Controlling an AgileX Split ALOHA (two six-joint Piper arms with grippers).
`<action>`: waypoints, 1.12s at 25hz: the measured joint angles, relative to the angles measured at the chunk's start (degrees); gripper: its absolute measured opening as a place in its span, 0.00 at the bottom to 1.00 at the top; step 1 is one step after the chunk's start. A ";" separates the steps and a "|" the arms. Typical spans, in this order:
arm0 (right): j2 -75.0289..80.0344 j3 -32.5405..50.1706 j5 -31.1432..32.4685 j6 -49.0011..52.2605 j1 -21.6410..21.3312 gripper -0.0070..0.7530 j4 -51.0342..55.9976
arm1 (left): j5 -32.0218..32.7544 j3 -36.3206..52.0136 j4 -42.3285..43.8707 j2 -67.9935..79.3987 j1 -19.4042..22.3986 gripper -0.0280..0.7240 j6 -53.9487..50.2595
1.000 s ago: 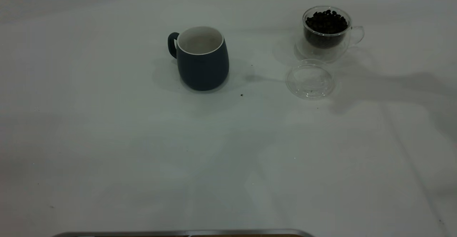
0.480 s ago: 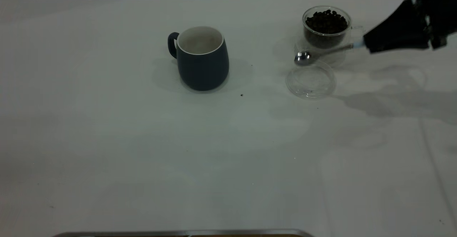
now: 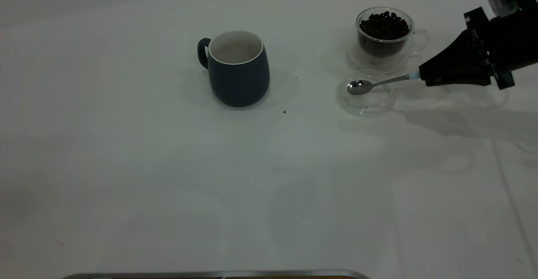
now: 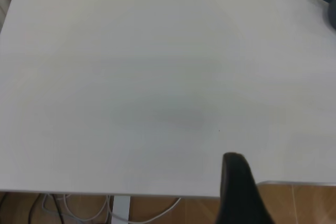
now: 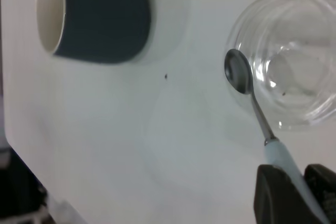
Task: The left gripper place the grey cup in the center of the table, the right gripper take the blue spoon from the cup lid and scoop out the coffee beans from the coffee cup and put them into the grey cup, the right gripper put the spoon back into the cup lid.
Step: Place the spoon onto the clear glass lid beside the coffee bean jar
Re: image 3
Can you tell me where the metal spoon light blue handle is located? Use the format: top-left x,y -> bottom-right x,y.
347,72 -> 421,96

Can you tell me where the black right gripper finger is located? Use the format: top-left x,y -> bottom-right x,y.
425,72 -> 493,87
419,29 -> 491,76

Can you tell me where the dark coffee beans pile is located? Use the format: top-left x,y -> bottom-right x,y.
359,12 -> 410,57

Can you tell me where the dark blue-grey ceramic mug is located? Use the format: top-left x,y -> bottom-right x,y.
198,30 -> 271,108

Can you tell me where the clear glass saucer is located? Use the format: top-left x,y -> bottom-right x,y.
336,69 -> 396,117

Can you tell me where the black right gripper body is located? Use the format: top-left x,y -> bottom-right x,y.
464,6 -> 538,91

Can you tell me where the clear double-wall glass cup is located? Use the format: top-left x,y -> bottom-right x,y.
348,7 -> 430,75

